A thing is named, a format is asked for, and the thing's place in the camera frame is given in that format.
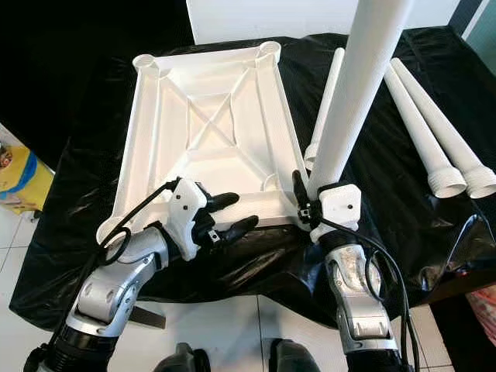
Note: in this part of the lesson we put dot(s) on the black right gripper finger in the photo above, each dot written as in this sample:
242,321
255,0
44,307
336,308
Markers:
301,194

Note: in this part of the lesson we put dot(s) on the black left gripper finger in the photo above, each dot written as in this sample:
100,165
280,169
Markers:
223,201
236,225

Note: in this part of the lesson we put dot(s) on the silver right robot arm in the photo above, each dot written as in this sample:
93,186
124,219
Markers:
353,302

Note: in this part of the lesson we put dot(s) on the black plastic tablecloth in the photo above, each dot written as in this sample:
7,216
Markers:
279,271

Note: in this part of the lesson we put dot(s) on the dark wooden table leg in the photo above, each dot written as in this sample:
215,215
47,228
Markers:
147,318

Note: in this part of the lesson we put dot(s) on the black robot left foot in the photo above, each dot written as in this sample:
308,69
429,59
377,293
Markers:
182,358

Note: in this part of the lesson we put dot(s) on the black robot foot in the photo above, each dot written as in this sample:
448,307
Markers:
294,358
182,358

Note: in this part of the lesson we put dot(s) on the black robot right foot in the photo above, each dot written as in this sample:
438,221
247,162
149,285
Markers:
294,358

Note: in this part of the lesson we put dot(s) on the printed paper cup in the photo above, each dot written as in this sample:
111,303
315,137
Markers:
5,156

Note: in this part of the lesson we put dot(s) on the yellow and blue carton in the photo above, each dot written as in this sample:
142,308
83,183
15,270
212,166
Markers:
27,182

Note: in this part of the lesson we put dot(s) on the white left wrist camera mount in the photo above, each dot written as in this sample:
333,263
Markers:
186,209

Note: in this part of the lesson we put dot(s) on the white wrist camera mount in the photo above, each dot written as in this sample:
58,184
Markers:
186,209
339,205

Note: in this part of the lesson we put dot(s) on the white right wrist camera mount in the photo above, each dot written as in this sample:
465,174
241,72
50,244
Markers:
339,205

